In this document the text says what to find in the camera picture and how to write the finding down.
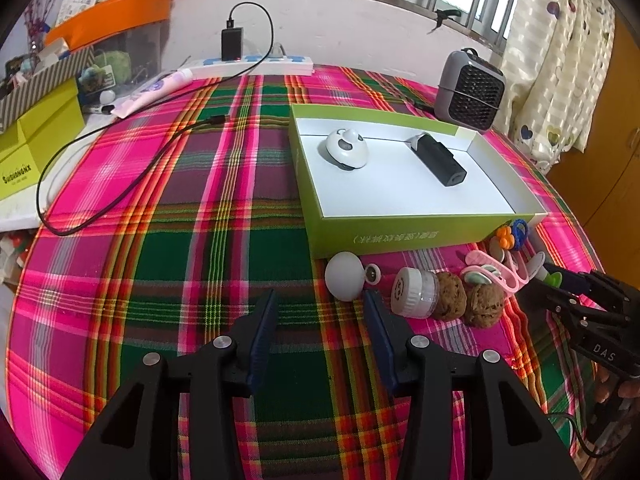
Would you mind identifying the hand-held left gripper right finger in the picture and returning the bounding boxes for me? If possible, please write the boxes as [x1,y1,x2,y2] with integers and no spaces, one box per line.
[362,289,583,480]

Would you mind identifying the black charging cable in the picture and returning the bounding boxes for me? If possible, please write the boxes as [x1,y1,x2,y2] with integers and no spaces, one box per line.
[36,2,275,237]

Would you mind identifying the orange bin lid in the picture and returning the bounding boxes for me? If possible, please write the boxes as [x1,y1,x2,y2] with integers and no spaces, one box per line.
[44,0,173,53]

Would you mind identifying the green white mushroom-shaped knob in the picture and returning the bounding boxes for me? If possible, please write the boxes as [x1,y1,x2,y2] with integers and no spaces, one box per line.
[525,255,566,288]

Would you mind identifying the striped cardboard box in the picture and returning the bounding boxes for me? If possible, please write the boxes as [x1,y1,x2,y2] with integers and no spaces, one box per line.
[0,47,96,133]

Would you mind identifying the small white plastic jar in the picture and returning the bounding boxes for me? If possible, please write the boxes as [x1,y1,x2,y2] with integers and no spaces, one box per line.
[391,266,441,319]

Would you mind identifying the black charger adapter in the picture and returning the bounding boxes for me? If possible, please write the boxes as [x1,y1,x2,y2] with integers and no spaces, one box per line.
[220,26,244,61]

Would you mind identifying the pink green plaid tablecloth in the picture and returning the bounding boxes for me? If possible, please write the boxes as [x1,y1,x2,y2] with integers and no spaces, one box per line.
[7,63,608,480]

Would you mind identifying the plain yellow-green box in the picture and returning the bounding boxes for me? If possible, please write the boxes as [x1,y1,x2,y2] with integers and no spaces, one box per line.
[17,77,86,146]

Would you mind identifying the black rectangular device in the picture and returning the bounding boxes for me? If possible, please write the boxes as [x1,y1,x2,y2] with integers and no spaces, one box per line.
[404,132,468,189]

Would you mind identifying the pink clip with white ring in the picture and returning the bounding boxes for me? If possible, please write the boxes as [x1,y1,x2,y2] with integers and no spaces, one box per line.
[459,251,506,288]

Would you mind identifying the blue orange crochet ornament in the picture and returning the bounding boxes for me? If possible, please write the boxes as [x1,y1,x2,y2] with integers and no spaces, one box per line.
[492,218,531,252]

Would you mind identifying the white grey round gadget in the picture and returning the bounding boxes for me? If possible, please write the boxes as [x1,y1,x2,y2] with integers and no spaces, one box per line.
[319,127,371,172]

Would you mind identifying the black hook on windowsill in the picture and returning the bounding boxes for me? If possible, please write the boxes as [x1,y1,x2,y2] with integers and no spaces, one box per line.
[429,8,463,33]

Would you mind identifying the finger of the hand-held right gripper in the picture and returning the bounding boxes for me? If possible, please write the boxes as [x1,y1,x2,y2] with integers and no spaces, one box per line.
[515,280,631,341]
[542,261,640,311]

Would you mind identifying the yellow green cardboard box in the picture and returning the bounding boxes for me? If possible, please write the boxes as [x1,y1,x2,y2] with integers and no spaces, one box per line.
[0,105,121,233]

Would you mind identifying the yellow-green box with lettering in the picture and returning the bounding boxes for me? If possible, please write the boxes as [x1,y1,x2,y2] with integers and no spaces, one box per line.
[0,120,46,203]

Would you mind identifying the person's right hand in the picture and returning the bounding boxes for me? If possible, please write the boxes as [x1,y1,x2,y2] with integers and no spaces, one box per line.
[595,372,640,403]

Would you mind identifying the cream curtain with hearts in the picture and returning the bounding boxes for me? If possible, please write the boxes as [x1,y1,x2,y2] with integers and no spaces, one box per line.
[492,0,618,171]

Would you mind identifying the brown walnut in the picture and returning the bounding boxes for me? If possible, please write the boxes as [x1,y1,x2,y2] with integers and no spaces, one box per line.
[464,282,507,329]
[432,272,468,321]

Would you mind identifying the purple flower branches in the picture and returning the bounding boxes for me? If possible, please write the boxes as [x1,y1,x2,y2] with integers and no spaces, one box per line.
[20,0,56,56]

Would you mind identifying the white power strip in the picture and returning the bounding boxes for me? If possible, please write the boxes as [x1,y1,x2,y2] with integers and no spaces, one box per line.
[177,52,316,81]

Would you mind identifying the green plush toy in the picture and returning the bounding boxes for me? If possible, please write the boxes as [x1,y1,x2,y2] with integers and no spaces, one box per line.
[92,50,133,86]

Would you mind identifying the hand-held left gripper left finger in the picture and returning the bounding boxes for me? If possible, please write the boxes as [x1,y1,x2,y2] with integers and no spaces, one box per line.
[60,287,281,480]

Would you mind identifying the clear plastic storage bin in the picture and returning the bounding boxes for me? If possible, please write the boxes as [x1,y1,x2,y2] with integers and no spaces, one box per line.
[80,22,163,106]

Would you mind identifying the grey mini heater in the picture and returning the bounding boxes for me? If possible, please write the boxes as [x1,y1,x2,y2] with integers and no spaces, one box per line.
[432,48,507,134]

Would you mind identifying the pink white tube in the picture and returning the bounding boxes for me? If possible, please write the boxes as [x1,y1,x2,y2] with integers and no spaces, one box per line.
[110,67,193,120]

